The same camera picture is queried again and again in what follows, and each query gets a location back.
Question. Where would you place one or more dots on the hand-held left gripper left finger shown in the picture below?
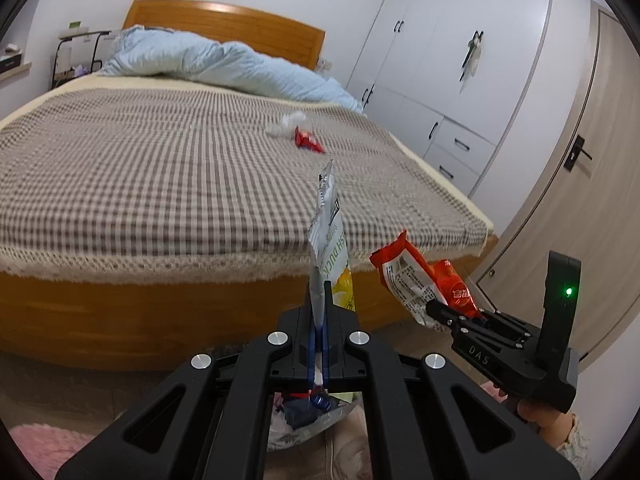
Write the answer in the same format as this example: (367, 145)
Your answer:
(300, 350)

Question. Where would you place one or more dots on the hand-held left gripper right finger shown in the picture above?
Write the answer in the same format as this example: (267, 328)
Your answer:
(342, 355)

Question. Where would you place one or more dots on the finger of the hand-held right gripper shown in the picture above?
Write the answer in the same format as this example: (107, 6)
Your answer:
(507, 332)
(452, 322)

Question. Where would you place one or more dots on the orange red snack wrapper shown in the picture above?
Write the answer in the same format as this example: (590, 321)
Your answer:
(415, 280)

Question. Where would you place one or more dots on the white plastic-lined trash bin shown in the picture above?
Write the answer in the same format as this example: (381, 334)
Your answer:
(295, 437)

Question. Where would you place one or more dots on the silver green snack wrapper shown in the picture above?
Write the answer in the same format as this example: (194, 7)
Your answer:
(327, 240)

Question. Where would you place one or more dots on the small red wrapper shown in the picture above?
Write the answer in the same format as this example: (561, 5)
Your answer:
(307, 141)

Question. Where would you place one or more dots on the person's right forearm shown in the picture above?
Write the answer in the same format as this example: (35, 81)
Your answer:
(575, 455)

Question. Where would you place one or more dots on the person's right hand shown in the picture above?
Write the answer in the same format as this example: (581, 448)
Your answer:
(545, 422)

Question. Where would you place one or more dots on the beige wooden door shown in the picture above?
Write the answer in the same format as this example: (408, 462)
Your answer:
(600, 110)

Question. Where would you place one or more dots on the white wardrobe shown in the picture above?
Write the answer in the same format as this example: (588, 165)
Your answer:
(440, 60)

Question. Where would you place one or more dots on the hanging wardrobe ornament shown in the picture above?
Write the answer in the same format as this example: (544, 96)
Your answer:
(472, 55)

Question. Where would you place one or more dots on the light blue duvet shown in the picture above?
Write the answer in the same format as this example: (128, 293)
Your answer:
(210, 65)

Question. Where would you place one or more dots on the cream bed sheet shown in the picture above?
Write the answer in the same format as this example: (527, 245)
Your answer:
(60, 91)

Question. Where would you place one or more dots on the black metal bedside rack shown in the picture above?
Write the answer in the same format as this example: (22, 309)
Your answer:
(82, 35)

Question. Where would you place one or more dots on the light wooden desk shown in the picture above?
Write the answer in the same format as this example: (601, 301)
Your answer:
(15, 67)

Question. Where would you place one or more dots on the wooden bed frame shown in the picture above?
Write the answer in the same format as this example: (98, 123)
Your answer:
(150, 320)

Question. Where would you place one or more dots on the white wall socket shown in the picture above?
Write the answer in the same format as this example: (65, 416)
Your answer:
(326, 64)

